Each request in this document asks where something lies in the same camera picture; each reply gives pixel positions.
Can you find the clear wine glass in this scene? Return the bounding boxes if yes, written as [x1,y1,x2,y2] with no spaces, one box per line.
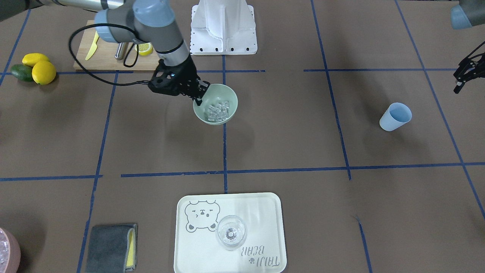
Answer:
[216,215,247,251]

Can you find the half lemon slice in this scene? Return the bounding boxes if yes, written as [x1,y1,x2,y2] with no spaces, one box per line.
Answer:
[135,43,153,56]

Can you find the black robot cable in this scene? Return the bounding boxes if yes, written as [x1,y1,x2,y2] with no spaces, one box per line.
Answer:
[68,24,152,87]

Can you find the light green bowl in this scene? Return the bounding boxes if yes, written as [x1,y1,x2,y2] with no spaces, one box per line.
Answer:
[192,84,239,126]

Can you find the white bear tray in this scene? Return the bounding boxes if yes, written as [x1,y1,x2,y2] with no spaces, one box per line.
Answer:
[174,192,287,273]

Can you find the pink bowl with ice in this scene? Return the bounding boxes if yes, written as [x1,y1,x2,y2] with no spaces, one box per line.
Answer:
[0,228,21,273]

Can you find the green avocado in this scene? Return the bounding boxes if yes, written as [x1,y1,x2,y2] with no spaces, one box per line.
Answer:
[10,64,34,82]

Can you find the light blue plastic cup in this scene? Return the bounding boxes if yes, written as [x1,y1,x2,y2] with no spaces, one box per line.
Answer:
[379,102,412,132]

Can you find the ice cubes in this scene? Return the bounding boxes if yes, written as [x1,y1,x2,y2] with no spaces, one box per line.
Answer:
[205,101,229,122]

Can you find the yellow plastic knife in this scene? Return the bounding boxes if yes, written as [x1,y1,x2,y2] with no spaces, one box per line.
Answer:
[85,31,99,61]

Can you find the grey folded cloth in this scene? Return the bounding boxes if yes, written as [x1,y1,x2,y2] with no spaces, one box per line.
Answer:
[85,223,138,273]

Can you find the whole yellow lemon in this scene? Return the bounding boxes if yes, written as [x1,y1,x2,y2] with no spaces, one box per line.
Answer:
[32,60,57,85]

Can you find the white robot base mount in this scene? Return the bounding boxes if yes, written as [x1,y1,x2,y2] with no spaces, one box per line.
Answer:
[189,0,258,55]

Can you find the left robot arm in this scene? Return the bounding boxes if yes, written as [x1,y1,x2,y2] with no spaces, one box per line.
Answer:
[451,0,485,94]

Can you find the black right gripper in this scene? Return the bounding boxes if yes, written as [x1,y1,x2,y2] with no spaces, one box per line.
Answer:
[161,57,211,107]

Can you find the steel cylindrical handle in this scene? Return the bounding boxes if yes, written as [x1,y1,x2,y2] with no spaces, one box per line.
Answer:
[114,42,129,61]

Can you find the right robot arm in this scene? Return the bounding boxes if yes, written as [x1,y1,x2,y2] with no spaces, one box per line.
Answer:
[1,0,210,106]

